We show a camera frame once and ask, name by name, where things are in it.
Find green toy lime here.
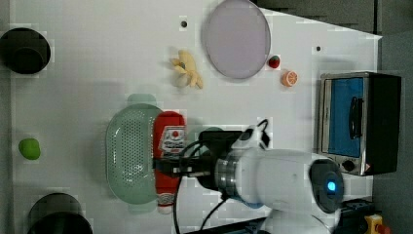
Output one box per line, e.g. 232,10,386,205
19,138,41,160

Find lilac round plate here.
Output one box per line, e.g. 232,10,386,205
203,0,271,79

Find black toaster oven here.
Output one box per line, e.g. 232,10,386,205
318,72,401,176

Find orange slice toy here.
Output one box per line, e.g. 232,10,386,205
282,71,298,87

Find peeled toy banana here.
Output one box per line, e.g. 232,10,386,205
170,50,204,89

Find green plastic mug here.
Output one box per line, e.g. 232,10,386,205
188,126,221,142

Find red toy strawberry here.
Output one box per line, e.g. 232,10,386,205
268,56,281,69

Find green plastic strainer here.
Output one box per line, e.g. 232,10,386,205
105,94,162,214

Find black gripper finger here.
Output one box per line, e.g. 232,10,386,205
154,167,183,177
152,158,183,167

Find lower black cylinder post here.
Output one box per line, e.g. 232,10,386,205
27,193,94,234

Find blue plastic cup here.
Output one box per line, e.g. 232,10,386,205
244,202,263,209

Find red ketchup bottle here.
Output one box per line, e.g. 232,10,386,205
153,111,186,215

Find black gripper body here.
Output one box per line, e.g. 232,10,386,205
183,130,242,190

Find yellow red emergency button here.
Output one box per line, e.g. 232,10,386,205
364,214,392,234

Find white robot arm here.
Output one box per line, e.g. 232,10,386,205
154,125,345,234

